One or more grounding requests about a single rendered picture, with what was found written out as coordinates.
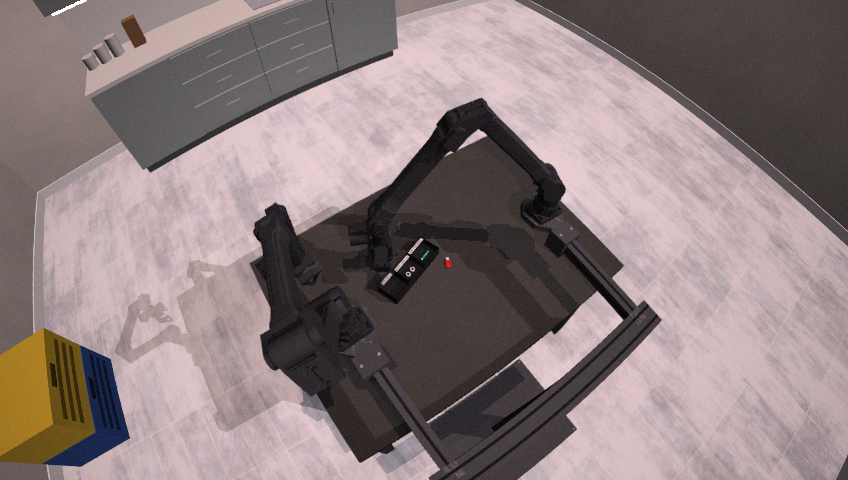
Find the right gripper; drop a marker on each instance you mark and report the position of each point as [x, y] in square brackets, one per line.
[394, 249]

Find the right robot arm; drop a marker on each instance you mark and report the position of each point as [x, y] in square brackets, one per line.
[460, 123]

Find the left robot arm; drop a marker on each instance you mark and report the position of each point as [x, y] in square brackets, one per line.
[298, 352]

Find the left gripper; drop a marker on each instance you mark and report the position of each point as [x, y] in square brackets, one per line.
[306, 261]

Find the black three-compartment bin rack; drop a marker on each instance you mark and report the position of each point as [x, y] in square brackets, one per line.
[396, 280]

